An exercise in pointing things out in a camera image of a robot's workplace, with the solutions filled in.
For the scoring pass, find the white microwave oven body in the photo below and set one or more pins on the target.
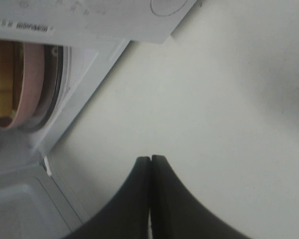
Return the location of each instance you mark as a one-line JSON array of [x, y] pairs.
[[96, 33]]

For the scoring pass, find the toast sandwich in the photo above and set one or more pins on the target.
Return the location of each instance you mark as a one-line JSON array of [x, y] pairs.
[[11, 77]]

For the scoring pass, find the white microwave door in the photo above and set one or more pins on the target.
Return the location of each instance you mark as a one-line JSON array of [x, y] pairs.
[[32, 206]]

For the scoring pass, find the round door release button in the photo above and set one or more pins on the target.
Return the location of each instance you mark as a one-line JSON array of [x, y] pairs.
[[166, 7]]

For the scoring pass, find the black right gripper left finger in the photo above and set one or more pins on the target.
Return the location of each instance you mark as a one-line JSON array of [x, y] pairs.
[[126, 215]]

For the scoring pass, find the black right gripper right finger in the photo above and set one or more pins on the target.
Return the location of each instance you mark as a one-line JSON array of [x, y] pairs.
[[176, 214]]

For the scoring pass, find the pink round plate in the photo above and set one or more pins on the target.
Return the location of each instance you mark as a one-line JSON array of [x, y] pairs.
[[33, 77]]

